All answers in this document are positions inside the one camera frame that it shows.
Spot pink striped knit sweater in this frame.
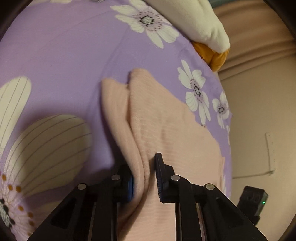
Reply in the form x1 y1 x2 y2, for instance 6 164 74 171
101 69 225 240

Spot purple floral bed sheet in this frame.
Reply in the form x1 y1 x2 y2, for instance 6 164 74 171
1 1 231 240

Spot pink curtain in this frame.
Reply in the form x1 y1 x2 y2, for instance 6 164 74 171
214 1 295 80

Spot white duck plush toy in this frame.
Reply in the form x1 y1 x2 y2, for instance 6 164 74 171
147 0 230 72

